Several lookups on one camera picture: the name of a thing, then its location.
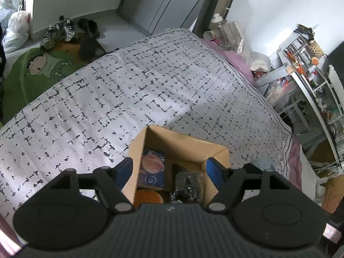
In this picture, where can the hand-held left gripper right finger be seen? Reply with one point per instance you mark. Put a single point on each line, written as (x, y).
(215, 172)

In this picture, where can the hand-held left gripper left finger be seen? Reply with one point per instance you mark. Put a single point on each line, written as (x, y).
(124, 173)

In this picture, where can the small printed snack packet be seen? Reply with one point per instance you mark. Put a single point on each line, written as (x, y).
(151, 168)

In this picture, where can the orange plush toy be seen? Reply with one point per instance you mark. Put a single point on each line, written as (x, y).
(147, 198)

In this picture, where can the brown cardboard box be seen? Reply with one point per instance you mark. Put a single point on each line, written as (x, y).
(174, 145)

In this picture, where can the light blue plastic bag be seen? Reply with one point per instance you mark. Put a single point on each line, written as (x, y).
(262, 164)

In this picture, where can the white black printed blanket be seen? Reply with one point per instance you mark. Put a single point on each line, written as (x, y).
(121, 86)

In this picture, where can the white duvet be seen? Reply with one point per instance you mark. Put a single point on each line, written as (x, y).
(309, 172)

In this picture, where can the white plastic bag with food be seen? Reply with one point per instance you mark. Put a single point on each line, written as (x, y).
(260, 62)

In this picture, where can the white desk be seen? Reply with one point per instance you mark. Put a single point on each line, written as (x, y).
(317, 104)

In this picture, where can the dark brown cloth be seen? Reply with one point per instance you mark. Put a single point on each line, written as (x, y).
(91, 49)

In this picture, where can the green cartoon floor mat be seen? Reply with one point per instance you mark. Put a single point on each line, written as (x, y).
(32, 80)

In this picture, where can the clear crumpled plastic bags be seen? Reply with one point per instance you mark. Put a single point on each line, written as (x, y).
(233, 36)

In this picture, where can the paper cup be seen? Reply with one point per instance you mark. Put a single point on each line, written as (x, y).
(208, 35)

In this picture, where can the clear drawer organizer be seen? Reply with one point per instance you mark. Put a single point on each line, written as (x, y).
(295, 48)

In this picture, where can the clear plastic jar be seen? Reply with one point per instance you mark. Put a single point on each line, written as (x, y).
(218, 24)

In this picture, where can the dark slippers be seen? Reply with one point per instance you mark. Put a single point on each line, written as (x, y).
(90, 27)

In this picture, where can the white keyboard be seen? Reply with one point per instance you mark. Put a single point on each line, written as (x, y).
(337, 80)

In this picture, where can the camouflage sneakers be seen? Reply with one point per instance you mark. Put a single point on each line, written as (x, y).
(57, 32)

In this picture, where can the wicker basket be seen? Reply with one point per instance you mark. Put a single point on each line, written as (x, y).
(317, 48)

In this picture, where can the black monitor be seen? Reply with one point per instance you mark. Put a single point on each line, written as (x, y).
(337, 57)

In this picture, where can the black folded board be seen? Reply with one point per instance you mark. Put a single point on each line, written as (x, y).
(215, 0)

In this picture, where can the grey door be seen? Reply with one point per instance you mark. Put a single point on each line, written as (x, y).
(166, 2)

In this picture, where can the large white plastic bag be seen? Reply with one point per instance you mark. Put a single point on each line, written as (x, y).
(16, 31)

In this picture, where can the grey white plastic bag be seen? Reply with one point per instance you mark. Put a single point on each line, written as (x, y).
(9, 5)

